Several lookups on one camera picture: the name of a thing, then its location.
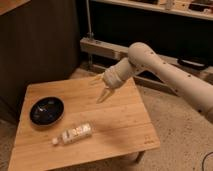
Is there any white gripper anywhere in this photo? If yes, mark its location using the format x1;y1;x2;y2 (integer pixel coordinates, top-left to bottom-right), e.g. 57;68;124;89
89;66;128;103

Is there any clear plastic bottle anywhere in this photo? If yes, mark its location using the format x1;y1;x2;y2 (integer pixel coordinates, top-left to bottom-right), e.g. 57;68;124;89
52;123;92;146

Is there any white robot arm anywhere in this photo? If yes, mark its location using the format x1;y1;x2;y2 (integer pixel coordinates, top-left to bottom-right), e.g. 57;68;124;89
92;42;213;124

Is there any black ceramic bowl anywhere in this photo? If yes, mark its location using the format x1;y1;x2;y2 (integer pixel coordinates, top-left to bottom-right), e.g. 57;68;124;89
29;97;64;126

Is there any metal pole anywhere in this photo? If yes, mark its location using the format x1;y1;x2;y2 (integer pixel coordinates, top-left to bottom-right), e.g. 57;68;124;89
86;0;94;40

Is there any wooden table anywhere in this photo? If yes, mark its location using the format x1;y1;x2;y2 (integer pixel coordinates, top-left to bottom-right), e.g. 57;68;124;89
8;77;160;171

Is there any wooden shelf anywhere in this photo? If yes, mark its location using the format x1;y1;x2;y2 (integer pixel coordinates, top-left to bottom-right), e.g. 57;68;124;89
93;0;213;21

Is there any black case handle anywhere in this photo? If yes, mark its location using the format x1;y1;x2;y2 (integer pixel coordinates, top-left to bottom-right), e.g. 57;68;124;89
177;59;209;70

